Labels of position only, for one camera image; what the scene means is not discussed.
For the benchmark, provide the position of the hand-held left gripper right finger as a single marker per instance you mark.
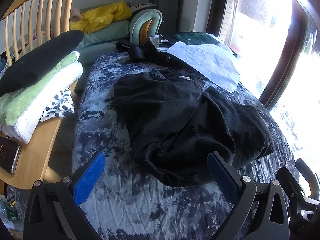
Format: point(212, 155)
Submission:
point(222, 180)

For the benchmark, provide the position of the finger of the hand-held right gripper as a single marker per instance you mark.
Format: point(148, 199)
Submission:
point(308, 172)
point(291, 182)

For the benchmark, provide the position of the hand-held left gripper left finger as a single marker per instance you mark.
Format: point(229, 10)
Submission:
point(90, 177)

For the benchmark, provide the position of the black garment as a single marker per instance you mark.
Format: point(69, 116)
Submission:
point(162, 110)

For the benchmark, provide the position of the wooden slat-back chair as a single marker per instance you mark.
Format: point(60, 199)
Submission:
point(37, 152)

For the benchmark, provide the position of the blue tie-dye bed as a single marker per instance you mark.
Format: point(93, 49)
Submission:
point(105, 110)

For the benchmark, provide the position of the black-spotted white cloth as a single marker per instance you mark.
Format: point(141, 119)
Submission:
point(60, 105)

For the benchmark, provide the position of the white towel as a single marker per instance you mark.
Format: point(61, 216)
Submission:
point(32, 123)

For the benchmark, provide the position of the smartphone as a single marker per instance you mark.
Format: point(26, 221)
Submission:
point(7, 155)

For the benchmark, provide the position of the clear plastic bottles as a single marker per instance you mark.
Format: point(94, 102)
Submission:
point(11, 212)

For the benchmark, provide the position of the green towel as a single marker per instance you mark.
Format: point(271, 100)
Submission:
point(30, 93)

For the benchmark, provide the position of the white paper sheet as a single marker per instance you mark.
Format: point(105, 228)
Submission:
point(207, 62)

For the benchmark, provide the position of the black folded cloth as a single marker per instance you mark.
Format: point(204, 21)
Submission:
point(37, 62)

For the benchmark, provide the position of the black bag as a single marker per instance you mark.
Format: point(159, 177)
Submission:
point(150, 53)

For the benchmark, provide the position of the black box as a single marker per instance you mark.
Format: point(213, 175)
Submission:
point(165, 41)

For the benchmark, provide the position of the yellow blanket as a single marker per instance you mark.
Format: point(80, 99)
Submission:
point(100, 17)

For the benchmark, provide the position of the beige plush toy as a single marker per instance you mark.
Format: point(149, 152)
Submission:
point(76, 15)

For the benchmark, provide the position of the lettered cushion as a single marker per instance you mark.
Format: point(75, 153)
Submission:
point(142, 6)

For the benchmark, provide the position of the teal curtain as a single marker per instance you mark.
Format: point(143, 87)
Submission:
point(170, 0)

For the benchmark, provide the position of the dark window frame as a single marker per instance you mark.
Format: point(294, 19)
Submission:
point(287, 67)

